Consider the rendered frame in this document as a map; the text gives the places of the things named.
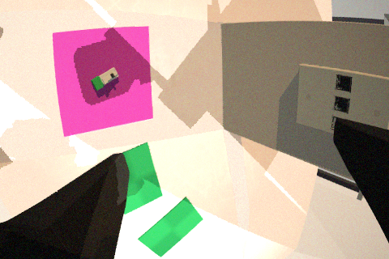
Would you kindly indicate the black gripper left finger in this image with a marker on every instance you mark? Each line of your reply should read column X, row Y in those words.
column 82, row 220

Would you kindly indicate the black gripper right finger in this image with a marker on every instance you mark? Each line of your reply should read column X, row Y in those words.
column 365, row 151

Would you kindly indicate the magenta square zone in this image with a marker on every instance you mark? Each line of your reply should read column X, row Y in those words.
column 80, row 56

